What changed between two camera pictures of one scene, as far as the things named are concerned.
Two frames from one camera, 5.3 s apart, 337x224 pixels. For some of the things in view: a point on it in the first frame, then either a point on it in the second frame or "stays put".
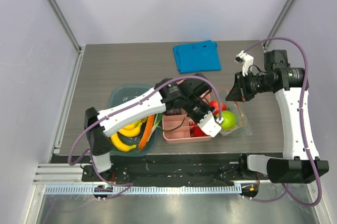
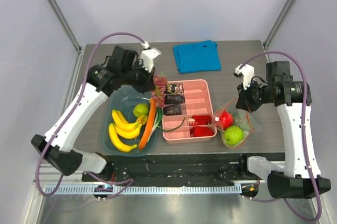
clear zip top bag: [242, 125] → [235, 125]
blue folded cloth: [197, 57] stays put
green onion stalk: [158, 118] stays put
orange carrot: [146, 133] stays put
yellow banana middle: [130, 133] stays put
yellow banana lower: [121, 145] stays put
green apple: [230, 120] → [234, 135]
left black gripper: [207, 109] → [148, 84]
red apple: [215, 104] → [226, 119]
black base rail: [177, 170] stays put
